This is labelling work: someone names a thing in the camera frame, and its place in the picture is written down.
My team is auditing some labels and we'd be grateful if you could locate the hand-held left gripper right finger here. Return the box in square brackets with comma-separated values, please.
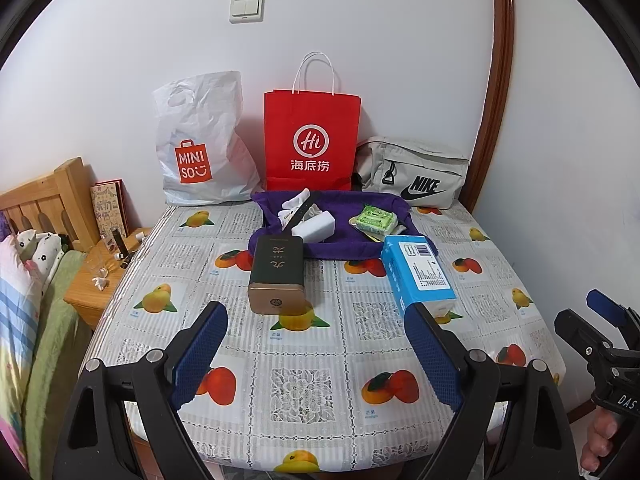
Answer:
[404, 302, 571, 480]

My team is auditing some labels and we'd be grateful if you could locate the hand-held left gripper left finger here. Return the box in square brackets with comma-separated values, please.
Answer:
[52, 301, 229, 480]

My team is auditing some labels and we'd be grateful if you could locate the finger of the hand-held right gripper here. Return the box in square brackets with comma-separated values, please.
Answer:
[553, 308, 613, 368]
[586, 289, 640, 348]

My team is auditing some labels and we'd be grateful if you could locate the light green wipes packet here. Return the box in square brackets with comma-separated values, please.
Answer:
[348, 203, 398, 233]

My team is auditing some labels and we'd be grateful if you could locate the black watch band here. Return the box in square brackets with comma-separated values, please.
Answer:
[282, 194, 323, 233]

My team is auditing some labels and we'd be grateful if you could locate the white glove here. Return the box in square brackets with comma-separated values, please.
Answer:
[277, 189, 313, 226]

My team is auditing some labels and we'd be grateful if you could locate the person's right hand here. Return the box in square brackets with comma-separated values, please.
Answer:
[580, 409, 621, 471]

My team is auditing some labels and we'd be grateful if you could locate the blue tissue pack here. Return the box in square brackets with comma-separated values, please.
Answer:
[381, 234, 458, 318]

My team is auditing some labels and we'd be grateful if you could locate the fruit print tablecloth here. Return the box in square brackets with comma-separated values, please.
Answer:
[80, 202, 563, 473]

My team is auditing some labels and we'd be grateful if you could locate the dark green gold tin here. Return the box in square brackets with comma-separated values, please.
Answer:
[247, 234, 306, 313]

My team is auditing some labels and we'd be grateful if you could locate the wooden nightstand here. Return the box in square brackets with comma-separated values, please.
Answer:
[64, 227, 153, 331]

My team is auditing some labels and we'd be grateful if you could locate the small dark bottle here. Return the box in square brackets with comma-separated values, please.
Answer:
[111, 227, 132, 267]

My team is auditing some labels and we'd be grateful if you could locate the purple towel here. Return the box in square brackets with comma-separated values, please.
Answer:
[248, 190, 423, 261]

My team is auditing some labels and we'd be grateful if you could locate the green blanket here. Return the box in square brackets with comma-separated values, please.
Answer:
[22, 252, 91, 476]

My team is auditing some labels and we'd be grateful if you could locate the illustrated brown book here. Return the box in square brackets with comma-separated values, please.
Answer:
[90, 180, 131, 251]

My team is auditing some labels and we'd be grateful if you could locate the grey waist bag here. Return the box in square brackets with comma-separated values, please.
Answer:
[355, 137, 471, 209]

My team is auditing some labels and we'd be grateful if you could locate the white dotted plush toy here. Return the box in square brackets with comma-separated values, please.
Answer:
[14, 228, 76, 281]

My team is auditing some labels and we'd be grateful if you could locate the striped pastel bedding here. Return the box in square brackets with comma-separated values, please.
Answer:
[0, 235, 43, 466]

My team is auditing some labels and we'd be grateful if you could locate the wooden headboard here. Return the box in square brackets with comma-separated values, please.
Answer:
[0, 156, 101, 253]

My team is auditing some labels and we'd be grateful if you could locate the white plastic shopping bag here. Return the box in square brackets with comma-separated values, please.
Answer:
[152, 71, 261, 206]

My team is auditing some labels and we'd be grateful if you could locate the red paper bag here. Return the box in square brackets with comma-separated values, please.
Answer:
[264, 51, 362, 193]

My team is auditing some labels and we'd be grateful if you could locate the brown wooden door frame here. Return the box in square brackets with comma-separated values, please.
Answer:
[467, 0, 516, 211]

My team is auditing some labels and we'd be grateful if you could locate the white light switch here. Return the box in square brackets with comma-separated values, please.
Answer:
[229, 0, 264, 24]

